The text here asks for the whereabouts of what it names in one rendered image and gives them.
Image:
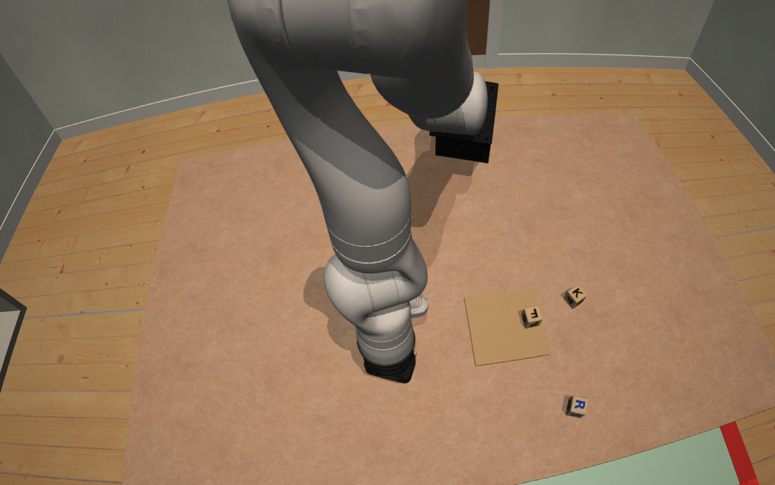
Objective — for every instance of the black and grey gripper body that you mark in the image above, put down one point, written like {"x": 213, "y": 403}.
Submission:
{"x": 396, "y": 364}

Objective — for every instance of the tan flat mat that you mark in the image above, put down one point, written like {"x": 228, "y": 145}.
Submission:
{"x": 497, "y": 330}

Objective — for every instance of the tan wooden letter block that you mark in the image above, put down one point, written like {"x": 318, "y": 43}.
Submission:
{"x": 532, "y": 316}
{"x": 577, "y": 406}
{"x": 575, "y": 296}

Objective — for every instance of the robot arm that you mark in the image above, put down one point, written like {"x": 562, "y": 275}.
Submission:
{"x": 362, "y": 187}

